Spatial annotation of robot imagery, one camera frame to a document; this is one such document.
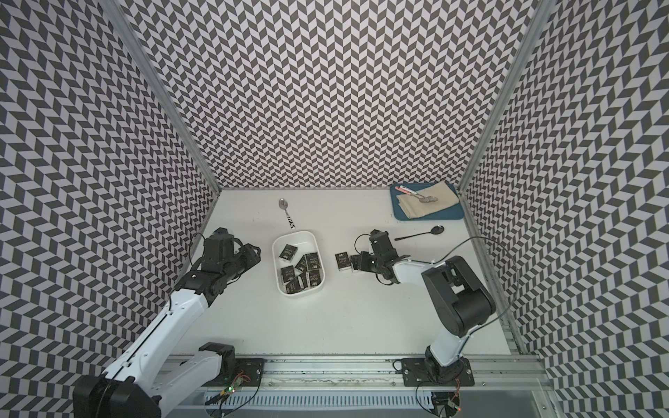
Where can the aluminium front rail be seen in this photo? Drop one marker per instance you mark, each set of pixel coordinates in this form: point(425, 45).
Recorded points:
point(380, 372)

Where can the red handled fork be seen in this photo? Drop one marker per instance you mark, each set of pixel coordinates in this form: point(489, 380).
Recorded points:
point(423, 199)

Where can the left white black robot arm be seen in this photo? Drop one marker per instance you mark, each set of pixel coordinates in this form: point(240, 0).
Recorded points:
point(132, 385)

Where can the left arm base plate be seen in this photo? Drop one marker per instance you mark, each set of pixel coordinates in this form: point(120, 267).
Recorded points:
point(250, 370)

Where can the teal tray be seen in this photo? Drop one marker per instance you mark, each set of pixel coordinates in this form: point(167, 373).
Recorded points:
point(452, 213)

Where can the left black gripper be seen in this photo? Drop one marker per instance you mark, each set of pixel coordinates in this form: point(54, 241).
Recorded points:
point(247, 251)

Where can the black pocket tissue pack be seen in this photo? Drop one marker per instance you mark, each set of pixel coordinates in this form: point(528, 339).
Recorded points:
point(313, 261)
point(343, 261)
point(314, 278)
point(295, 286)
point(288, 252)
point(302, 264)
point(355, 260)
point(287, 274)

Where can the white plastic storage box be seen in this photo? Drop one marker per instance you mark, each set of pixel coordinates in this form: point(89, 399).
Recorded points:
point(306, 243)

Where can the beige folded cloth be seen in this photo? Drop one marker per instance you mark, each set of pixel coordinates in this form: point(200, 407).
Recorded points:
point(413, 208)

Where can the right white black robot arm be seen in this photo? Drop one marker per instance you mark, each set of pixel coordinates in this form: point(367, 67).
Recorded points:
point(460, 300)

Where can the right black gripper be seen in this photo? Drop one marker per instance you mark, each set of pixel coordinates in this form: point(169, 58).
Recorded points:
point(364, 257)

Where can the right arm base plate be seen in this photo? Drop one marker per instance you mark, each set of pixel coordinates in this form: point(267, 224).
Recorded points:
point(422, 372)

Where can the black spoon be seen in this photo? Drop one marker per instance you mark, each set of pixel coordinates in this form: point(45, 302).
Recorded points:
point(435, 230)

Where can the silver spoon patterned handle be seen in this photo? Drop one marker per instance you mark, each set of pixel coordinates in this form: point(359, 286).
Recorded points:
point(284, 205)

